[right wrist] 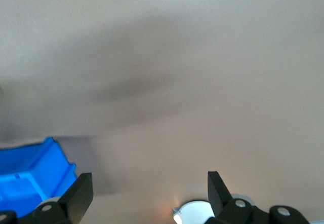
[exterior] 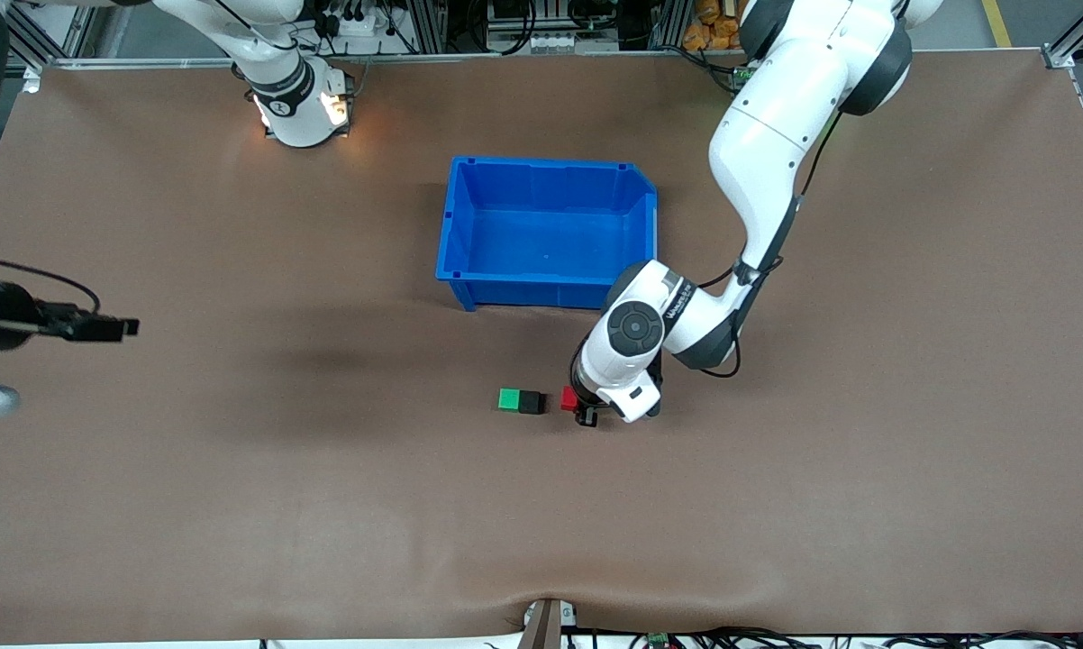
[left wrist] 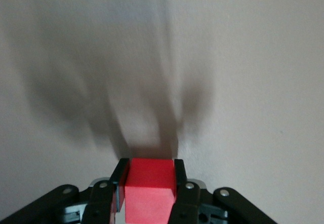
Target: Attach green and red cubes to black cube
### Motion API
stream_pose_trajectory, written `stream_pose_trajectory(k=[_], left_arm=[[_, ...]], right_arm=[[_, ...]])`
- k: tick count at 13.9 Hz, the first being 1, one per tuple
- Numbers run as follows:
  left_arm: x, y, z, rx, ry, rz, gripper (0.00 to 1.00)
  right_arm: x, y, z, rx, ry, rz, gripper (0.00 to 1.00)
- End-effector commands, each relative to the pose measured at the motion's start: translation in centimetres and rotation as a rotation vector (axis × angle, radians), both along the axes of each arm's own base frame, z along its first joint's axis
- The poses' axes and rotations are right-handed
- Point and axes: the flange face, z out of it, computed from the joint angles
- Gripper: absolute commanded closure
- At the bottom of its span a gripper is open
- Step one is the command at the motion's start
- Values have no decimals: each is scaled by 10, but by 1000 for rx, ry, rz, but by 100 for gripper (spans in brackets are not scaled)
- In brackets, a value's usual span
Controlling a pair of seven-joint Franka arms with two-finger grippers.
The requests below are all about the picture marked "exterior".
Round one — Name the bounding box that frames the long aluminium frame rail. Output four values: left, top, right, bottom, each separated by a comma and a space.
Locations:
41, 50, 741, 69

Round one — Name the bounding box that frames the blue plastic storage bin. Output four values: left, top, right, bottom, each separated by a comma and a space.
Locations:
435, 156, 660, 312

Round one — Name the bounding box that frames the white power strip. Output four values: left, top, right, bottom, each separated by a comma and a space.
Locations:
321, 5, 389, 39

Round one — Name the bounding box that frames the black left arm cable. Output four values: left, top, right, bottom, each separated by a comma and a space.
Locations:
699, 108, 844, 379

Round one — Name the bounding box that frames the slanted aluminium profile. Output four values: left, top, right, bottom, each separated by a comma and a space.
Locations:
1042, 0, 1083, 69
5, 0, 65, 69

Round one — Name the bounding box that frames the brown wooden piece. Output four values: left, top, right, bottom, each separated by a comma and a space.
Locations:
519, 599, 565, 649

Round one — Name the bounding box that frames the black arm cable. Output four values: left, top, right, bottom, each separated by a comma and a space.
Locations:
699, 108, 844, 379
0, 251, 101, 315

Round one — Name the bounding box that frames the bag of orange items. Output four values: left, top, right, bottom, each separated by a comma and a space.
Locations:
683, 0, 750, 51

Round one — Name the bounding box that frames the brown table cover sheet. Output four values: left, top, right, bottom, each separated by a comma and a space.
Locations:
0, 52, 1083, 643

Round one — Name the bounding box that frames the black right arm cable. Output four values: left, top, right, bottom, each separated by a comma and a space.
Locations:
0, 251, 101, 315

